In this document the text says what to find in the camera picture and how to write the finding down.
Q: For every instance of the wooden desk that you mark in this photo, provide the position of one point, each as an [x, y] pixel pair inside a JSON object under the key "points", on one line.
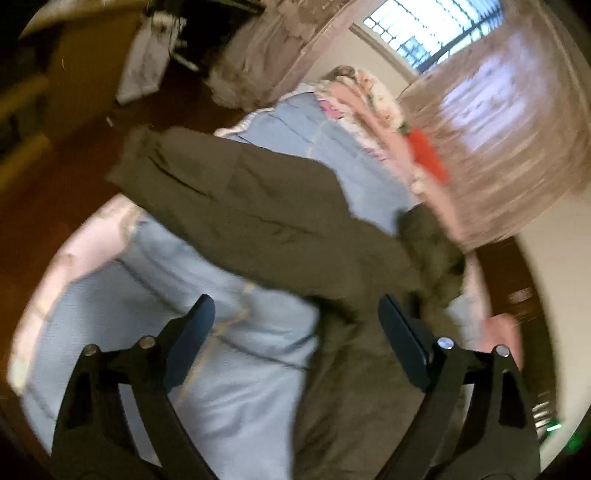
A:
{"points": [[87, 78]]}

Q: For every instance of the pink lace curtain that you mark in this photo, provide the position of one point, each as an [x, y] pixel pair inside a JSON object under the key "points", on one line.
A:
{"points": [[272, 55], [498, 138]]}

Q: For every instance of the dark wooden bed frame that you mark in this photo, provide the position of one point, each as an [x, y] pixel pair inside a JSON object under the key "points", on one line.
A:
{"points": [[517, 286]]}

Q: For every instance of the blue checked blanket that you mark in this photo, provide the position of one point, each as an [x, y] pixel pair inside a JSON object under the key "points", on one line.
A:
{"points": [[249, 392]]}

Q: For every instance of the white floral panel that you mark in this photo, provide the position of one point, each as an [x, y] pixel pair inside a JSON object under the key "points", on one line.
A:
{"points": [[145, 60]]}

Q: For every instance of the black computer desk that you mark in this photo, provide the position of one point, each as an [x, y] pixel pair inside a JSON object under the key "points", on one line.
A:
{"points": [[207, 27]]}

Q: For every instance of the barred window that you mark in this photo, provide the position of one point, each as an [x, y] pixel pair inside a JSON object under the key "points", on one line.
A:
{"points": [[415, 27]]}

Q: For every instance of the orange carrot pillow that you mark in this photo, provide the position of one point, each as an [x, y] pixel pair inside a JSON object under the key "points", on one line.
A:
{"points": [[427, 154]]}

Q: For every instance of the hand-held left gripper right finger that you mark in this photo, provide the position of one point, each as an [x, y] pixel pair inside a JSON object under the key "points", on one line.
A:
{"points": [[401, 332]]}

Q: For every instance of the olive green jacket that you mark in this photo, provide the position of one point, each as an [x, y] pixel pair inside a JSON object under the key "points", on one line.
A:
{"points": [[277, 221]]}

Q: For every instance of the pink cartoon bed sheet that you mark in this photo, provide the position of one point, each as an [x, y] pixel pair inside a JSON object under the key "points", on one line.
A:
{"points": [[92, 230]]}

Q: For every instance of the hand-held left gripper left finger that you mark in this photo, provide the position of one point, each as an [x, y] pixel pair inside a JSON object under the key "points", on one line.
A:
{"points": [[197, 323]]}

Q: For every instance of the white floral pillow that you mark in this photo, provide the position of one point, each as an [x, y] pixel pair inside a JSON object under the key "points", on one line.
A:
{"points": [[374, 99]]}

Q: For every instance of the pink quilt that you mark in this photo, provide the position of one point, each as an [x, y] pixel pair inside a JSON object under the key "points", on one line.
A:
{"points": [[503, 330]]}

